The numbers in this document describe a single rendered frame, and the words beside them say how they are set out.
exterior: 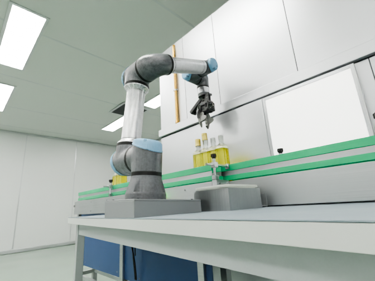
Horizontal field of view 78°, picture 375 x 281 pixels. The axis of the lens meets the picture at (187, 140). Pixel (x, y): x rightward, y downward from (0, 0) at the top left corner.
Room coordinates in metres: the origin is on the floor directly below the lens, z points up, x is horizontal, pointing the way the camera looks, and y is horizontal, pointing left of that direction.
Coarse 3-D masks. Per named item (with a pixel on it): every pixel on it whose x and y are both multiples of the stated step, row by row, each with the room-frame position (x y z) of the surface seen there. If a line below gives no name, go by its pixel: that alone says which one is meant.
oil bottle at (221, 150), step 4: (220, 144) 1.23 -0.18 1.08; (224, 144) 1.23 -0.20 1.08; (216, 148) 1.25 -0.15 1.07; (220, 148) 1.22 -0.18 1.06; (224, 148) 1.23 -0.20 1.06; (216, 152) 1.25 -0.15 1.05; (220, 152) 1.23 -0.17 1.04; (224, 152) 1.22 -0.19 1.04; (228, 152) 1.25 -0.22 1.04; (220, 156) 1.23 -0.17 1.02; (224, 156) 1.22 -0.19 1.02; (228, 156) 1.25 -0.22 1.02; (216, 160) 1.26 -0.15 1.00; (220, 160) 1.23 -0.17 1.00; (224, 160) 1.22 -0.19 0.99; (228, 160) 1.24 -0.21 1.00; (224, 164) 1.22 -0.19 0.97
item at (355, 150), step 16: (336, 144) 0.84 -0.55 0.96; (352, 144) 0.80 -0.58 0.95; (368, 144) 0.77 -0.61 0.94; (256, 160) 1.07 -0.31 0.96; (272, 160) 1.02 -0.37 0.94; (288, 160) 0.97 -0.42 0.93; (304, 160) 0.93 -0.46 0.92; (320, 160) 0.89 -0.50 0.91; (336, 160) 0.85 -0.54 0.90; (352, 160) 0.81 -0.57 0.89; (368, 160) 0.78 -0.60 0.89; (224, 176) 1.20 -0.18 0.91; (240, 176) 1.14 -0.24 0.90; (256, 176) 1.08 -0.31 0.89
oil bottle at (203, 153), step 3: (201, 150) 1.33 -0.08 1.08; (204, 150) 1.31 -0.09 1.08; (207, 150) 1.31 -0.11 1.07; (201, 153) 1.32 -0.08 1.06; (204, 153) 1.31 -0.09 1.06; (207, 153) 1.30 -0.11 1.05; (201, 156) 1.33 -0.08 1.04; (204, 156) 1.31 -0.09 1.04; (207, 156) 1.30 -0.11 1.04; (201, 159) 1.33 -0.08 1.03; (204, 159) 1.31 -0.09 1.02; (207, 159) 1.30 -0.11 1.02; (201, 162) 1.33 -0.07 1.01; (204, 162) 1.31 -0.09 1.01; (207, 162) 1.30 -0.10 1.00; (201, 165) 1.33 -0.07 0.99; (204, 165) 1.31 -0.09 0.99
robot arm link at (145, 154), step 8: (136, 144) 0.84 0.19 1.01; (144, 144) 0.83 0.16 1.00; (152, 144) 0.83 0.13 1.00; (160, 144) 0.86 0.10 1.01; (128, 152) 0.88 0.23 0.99; (136, 152) 0.83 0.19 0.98; (144, 152) 0.83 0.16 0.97; (152, 152) 0.83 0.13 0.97; (160, 152) 0.86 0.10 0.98; (128, 160) 0.87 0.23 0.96; (136, 160) 0.83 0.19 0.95; (144, 160) 0.83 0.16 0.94; (152, 160) 0.83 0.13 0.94; (160, 160) 0.86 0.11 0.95; (128, 168) 0.90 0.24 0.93; (136, 168) 0.83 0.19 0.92; (144, 168) 0.83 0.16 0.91; (152, 168) 0.83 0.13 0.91; (160, 168) 0.86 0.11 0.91
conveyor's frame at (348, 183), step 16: (272, 176) 1.01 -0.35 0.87; (288, 176) 0.96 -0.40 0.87; (304, 176) 0.91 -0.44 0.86; (320, 176) 0.87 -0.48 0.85; (336, 176) 0.84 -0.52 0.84; (352, 176) 0.81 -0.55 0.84; (368, 176) 0.77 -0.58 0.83; (176, 192) 1.30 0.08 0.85; (192, 192) 1.22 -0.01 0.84; (272, 192) 1.01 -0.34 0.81; (288, 192) 0.97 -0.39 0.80; (304, 192) 0.92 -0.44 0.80; (320, 192) 0.88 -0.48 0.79; (336, 192) 0.85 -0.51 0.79; (352, 192) 0.81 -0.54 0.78; (368, 192) 0.78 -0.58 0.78; (80, 208) 2.27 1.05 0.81; (96, 208) 2.03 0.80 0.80
